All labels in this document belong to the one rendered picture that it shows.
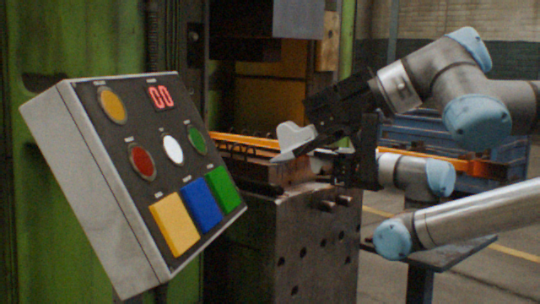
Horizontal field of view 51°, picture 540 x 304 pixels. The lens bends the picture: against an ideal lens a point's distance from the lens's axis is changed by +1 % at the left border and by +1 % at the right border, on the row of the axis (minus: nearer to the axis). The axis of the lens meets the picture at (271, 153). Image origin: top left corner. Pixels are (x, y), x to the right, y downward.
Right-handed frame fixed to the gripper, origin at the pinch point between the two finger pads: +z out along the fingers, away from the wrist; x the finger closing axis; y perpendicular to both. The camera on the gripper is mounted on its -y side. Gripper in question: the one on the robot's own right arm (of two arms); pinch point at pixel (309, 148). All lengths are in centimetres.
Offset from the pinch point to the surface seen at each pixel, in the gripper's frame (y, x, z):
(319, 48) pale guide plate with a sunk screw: -24.1, 24.6, 15.0
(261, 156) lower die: 2.2, -8.0, 8.4
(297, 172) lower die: 6.3, -1.1, 2.6
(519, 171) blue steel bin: 77, 413, 61
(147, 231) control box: -1, -69, -24
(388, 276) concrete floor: 101, 167, 59
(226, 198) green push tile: 1.3, -45.2, -15.1
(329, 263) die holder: 30.4, 6.4, -3.1
